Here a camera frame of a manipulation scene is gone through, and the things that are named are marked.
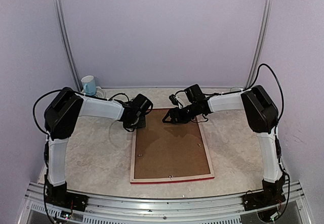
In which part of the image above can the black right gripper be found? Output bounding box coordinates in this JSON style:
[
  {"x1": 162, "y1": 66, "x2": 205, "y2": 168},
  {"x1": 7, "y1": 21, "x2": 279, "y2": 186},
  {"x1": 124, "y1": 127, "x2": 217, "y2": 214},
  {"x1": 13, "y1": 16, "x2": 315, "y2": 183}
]
[{"x1": 162, "y1": 102, "x2": 198, "y2": 124}]

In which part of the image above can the brown backing board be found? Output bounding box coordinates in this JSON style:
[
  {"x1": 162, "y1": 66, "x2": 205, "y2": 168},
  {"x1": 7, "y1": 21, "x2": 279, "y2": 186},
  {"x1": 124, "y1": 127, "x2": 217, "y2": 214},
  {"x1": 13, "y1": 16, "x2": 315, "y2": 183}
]
[{"x1": 133, "y1": 109, "x2": 212, "y2": 180}]

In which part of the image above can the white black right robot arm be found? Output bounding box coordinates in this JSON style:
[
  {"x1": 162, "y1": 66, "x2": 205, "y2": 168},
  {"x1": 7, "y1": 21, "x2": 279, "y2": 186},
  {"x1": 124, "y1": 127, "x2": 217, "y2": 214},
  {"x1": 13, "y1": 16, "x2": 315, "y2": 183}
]
[{"x1": 162, "y1": 83, "x2": 288, "y2": 206}]

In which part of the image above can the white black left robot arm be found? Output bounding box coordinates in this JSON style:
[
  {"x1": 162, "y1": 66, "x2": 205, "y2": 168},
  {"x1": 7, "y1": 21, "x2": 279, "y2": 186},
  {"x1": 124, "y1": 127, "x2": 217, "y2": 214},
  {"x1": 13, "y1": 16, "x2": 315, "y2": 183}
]
[{"x1": 32, "y1": 87, "x2": 153, "y2": 206}]

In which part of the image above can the white blue swirl plate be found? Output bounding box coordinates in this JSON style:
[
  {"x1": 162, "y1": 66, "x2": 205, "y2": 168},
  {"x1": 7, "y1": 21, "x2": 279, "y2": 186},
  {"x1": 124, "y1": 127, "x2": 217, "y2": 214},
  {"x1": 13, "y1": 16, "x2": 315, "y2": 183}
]
[{"x1": 95, "y1": 86, "x2": 106, "y2": 99}]

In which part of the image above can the light blue mug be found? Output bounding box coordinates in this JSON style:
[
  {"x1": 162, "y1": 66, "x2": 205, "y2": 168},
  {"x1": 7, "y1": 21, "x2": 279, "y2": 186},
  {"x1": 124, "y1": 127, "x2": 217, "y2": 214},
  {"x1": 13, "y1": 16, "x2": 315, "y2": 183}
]
[{"x1": 81, "y1": 75, "x2": 97, "y2": 96}]

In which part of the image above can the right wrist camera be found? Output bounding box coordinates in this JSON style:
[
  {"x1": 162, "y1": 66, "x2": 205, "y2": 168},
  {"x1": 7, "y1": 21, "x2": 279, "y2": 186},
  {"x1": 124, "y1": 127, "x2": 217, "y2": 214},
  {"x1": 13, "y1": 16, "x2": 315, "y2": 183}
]
[{"x1": 169, "y1": 94, "x2": 184, "y2": 109}]

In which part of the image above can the front aluminium rail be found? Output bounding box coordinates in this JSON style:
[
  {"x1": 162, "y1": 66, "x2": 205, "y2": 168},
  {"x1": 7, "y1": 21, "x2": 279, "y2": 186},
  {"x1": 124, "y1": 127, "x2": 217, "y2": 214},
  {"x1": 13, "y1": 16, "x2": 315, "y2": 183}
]
[{"x1": 16, "y1": 182, "x2": 315, "y2": 223}]

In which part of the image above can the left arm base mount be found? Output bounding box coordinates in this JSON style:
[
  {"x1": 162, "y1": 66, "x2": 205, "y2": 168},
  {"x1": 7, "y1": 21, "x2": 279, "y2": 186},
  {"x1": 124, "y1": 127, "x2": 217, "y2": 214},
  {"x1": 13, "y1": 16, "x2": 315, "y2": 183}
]
[{"x1": 45, "y1": 182, "x2": 89, "y2": 212}]

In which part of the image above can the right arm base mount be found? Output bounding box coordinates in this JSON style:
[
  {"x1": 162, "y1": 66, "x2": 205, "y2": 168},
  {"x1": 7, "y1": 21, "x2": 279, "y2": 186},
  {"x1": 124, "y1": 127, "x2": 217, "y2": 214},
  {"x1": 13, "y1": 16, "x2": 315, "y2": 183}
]
[{"x1": 242, "y1": 176, "x2": 286, "y2": 211}]

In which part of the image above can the left aluminium corner post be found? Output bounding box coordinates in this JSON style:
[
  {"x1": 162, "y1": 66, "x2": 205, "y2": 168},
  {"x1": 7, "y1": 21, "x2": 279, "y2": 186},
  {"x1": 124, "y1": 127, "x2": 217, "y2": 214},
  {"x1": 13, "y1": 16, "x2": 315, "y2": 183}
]
[{"x1": 53, "y1": 0, "x2": 83, "y2": 92}]

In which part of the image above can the aluminium corner post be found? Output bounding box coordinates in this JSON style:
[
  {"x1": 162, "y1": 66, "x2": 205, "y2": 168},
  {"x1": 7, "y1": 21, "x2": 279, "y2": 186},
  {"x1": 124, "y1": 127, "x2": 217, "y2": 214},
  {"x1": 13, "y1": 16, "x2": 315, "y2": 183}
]
[
  {"x1": 53, "y1": 0, "x2": 83, "y2": 92},
  {"x1": 245, "y1": 0, "x2": 272, "y2": 87}
]

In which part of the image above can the right aluminium corner post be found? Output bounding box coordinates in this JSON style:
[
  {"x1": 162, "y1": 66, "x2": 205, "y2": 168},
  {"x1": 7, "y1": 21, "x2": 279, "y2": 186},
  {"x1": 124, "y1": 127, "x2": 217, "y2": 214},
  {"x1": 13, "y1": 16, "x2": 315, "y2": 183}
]
[{"x1": 245, "y1": 0, "x2": 272, "y2": 87}]

